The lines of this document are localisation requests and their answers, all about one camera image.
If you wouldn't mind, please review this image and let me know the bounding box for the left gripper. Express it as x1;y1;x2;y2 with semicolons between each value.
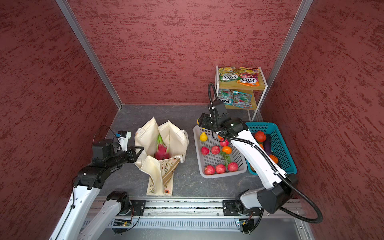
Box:
107;146;144;170

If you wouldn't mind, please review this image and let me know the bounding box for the pink dragon fruit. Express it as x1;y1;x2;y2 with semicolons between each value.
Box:
155;135;171;161

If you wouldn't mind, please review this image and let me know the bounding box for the cream canvas tote bag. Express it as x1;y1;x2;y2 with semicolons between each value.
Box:
135;118;189;196

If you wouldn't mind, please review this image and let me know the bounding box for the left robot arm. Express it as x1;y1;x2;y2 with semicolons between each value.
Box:
50;137;146;240

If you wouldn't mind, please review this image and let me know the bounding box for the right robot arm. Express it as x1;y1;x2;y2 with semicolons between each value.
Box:
198;100;299;214

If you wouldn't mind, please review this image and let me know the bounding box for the red-green Fox's candy bag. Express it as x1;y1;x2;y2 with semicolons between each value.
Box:
233;91;252;109

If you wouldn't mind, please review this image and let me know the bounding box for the green Fox's candy bag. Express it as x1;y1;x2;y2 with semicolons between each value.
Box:
219;67;241;82

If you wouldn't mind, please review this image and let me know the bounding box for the orange Fox's candy bag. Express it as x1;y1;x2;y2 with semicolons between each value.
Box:
237;67;260;87

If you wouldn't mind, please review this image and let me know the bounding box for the yellow pear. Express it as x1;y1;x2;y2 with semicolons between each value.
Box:
200;132;208;142

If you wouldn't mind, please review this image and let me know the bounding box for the red apple back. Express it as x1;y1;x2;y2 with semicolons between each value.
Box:
220;139;229;147

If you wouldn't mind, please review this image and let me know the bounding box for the red apple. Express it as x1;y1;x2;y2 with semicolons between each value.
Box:
211;146;221;155
204;165;216;175
228;163;239;172
201;147;210;156
220;139;229;147
215;164;226;174

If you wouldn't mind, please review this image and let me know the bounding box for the small orange tangerine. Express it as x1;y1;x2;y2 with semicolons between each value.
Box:
222;146;233;155

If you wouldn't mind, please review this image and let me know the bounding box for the red apple middle left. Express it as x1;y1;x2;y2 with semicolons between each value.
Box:
201;147;210;156

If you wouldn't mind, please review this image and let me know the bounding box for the white plastic basket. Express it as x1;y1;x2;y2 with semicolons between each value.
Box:
193;126;247;178

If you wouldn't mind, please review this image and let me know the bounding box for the green leafy sprig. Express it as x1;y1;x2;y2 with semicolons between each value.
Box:
220;151;232;168

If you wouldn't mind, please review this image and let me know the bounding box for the red tomato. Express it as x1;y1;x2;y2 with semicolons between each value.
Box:
254;131;267;143

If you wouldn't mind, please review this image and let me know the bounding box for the white wooden two-tier shelf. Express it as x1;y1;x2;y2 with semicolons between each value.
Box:
215;66;269;122

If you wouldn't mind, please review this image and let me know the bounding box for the red apple front right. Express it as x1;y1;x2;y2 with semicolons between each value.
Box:
228;163;239;172

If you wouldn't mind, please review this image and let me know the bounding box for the red apple front middle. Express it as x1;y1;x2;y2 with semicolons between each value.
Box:
215;164;226;174

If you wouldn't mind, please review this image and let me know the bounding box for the red apple front left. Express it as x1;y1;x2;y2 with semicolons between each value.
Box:
204;165;216;175

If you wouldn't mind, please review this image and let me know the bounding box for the purple eggplant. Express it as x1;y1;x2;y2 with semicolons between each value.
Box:
263;134;272;155

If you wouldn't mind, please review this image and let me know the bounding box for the teal plastic basket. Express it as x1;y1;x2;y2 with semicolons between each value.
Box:
246;122;297;174

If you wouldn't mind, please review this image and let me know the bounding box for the small orange pumpkin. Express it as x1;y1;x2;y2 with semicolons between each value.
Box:
269;155;279;164

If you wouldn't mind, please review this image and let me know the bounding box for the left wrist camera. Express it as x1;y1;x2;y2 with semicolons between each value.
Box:
116;131;131;152

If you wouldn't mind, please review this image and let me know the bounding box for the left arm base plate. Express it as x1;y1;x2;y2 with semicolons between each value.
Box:
118;200;147;217

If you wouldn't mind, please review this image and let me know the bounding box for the aluminium mounting rail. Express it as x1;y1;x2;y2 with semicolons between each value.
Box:
85;197;306;219

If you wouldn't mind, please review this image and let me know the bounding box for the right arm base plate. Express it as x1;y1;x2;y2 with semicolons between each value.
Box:
222;200;261;217

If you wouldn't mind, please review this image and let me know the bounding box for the black corrugated cable conduit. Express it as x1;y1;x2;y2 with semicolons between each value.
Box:
207;82;324;224

